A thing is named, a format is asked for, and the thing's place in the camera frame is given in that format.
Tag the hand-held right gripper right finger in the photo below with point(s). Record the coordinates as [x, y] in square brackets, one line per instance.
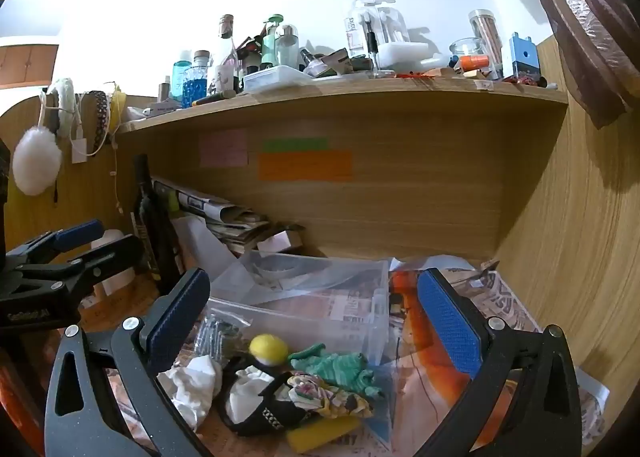
[447, 322]

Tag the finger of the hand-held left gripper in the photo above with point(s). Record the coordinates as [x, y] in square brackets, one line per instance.
[112, 249]
[77, 232]

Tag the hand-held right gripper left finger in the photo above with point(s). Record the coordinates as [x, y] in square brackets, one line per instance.
[180, 318]

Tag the yellow soft ball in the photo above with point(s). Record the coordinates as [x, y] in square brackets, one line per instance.
[267, 348]

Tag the bag of metal screws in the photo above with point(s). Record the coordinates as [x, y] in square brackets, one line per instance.
[215, 334]

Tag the dark glass bottle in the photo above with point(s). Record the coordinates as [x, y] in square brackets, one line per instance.
[150, 227]

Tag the printed newspaper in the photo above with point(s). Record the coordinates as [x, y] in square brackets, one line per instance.
[505, 294]

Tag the crumpled white cloth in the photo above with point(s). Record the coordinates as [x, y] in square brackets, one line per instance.
[192, 382]

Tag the white fluffy pompom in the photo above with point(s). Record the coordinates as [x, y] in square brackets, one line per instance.
[36, 162]

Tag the white cloth in black band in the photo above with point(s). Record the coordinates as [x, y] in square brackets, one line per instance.
[245, 389]

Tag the stack of papers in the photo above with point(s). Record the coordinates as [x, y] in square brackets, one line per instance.
[225, 222]

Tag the green knit glove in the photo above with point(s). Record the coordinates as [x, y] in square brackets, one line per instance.
[340, 367]

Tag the dark patterned headband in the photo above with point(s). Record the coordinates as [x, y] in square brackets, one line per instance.
[101, 112]

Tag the white fluffy headband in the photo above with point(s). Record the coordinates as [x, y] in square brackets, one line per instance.
[62, 104]

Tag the small white cardboard box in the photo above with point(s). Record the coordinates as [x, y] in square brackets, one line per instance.
[282, 239]

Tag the yellow band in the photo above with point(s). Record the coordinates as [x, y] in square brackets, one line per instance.
[118, 107]

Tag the clear plastic bin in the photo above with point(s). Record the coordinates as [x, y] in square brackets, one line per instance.
[310, 287]

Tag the floral patterned cloth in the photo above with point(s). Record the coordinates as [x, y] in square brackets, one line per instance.
[325, 397]

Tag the pink sticky note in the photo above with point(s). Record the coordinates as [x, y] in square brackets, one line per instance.
[224, 148]

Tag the yellow sponge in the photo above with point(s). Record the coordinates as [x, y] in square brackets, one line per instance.
[320, 434]

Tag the wooden cabinet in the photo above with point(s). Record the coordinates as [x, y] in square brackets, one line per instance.
[27, 64]

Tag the blue liquid bottle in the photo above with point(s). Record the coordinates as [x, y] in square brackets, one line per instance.
[194, 84]

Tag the teal liquid bottle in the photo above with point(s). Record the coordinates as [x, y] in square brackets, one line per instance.
[182, 68]

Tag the orange sticky note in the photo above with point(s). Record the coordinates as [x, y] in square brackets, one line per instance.
[305, 166]

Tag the green sticky note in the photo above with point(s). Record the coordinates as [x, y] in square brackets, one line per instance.
[295, 144]

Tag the clear glass bottle with cork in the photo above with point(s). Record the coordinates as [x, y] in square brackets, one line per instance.
[227, 52]

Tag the white plastic tray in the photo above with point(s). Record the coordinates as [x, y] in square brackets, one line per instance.
[277, 78]

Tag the wooden shelf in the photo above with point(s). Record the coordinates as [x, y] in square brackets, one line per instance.
[350, 93]

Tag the green pump bottle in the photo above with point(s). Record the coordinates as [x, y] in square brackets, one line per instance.
[270, 44]

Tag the orange tube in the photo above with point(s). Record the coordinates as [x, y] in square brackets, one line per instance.
[472, 62]

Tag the silver-capped bottle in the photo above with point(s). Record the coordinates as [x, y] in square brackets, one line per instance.
[287, 47]

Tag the white storage box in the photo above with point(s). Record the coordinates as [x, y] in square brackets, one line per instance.
[402, 54]

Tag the glass bowl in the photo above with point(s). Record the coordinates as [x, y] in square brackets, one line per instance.
[466, 49]

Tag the blue box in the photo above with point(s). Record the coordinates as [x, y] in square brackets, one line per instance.
[525, 57]

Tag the clear jar of brown sticks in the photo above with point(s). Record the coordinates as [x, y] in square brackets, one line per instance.
[487, 37]

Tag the brown curtain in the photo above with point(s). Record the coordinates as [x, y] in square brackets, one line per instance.
[585, 37]

